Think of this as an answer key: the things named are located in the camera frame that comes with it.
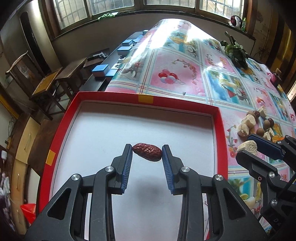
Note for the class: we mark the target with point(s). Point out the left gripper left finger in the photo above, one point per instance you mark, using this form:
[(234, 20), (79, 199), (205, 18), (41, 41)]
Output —
[(63, 218)]

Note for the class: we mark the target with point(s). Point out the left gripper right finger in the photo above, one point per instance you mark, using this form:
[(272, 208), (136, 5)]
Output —
[(228, 215)]

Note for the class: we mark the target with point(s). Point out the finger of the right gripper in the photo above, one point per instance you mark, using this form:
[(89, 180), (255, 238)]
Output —
[(259, 166), (281, 150)]

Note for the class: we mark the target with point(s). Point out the beige puffed cake piece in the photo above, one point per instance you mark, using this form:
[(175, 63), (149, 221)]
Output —
[(249, 146)]

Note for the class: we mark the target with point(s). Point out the dried red jujube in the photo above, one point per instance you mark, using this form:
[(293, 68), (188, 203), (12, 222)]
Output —
[(147, 151)]

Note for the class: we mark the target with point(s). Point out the brown longan fruit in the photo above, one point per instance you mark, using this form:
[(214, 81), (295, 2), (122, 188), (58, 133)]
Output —
[(260, 132)]

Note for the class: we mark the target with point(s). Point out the dark red jujube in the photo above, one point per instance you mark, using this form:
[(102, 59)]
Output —
[(271, 121)]

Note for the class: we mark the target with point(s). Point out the beige puffed cake chunk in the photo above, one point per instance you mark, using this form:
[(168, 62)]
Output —
[(249, 120)]

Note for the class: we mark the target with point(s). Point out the dark bottle with pink label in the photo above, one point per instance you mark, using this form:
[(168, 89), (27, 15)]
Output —
[(275, 78)]

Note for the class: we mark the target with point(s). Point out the red cardboard tray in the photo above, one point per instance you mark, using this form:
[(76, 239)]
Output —
[(131, 100)]

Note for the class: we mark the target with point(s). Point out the wooden chair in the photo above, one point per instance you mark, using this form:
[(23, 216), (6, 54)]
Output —
[(41, 89)]

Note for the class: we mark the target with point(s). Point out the red white helmet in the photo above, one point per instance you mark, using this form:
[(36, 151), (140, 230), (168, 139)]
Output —
[(235, 21)]

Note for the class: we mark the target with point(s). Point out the colourful plastic tablecloth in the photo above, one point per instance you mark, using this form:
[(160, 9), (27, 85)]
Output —
[(176, 59)]

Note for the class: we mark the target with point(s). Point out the blue box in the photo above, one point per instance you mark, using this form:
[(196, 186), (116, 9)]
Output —
[(100, 70)]

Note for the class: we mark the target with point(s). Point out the tall silver air conditioner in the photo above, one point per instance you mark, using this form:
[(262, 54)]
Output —
[(25, 31)]

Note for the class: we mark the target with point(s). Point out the green cloth on sill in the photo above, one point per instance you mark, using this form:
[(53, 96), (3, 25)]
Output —
[(107, 16)]

